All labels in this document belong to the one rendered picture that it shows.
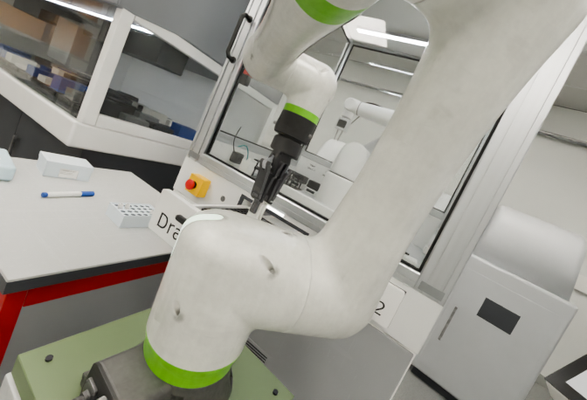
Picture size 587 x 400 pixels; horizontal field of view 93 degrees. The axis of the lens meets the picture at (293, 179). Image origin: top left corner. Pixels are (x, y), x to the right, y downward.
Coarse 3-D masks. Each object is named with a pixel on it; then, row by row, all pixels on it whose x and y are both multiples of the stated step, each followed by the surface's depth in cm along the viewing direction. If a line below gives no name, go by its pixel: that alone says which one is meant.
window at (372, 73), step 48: (384, 0) 86; (336, 48) 92; (384, 48) 85; (240, 96) 107; (336, 96) 90; (384, 96) 84; (240, 144) 105; (336, 144) 89; (480, 144) 72; (288, 192) 94; (336, 192) 87; (432, 240) 75
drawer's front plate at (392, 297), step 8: (392, 288) 75; (384, 296) 75; (392, 296) 74; (400, 296) 74; (384, 304) 75; (392, 304) 74; (384, 312) 75; (392, 312) 74; (376, 320) 75; (384, 320) 75
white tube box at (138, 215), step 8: (112, 208) 78; (136, 208) 84; (144, 208) 86; (152, 208) 89; (112, 216) 78; (120, 216) 76; (128, 216) 77; (136, 216) 78; (144, 216) 81; (120, 224) 76; (128, 224) 78; (136, 224) 80; (144, 224) 82
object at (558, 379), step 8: (576, 360) 51; (584, 360) 50; (568, 368) 50; (576, 368) 50; (584, 368) 49; (552, 376) 50; (560, 376) 50; (568, 376) 49; (552, 384) 49; (560, 384) 49; (568, 384) 48; (552, 392) 50; (560, 392) 48; (568, 392) 47; (576, 392) 47
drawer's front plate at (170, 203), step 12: (168, 192) 69; (156, 204) 70; (168, 204) 68; (180, 204) 67; (156, 216) 70; (168, 216) 68; (156, 228) 69; (168, 228) 68; (180, 228) 66; (168, 240) 67
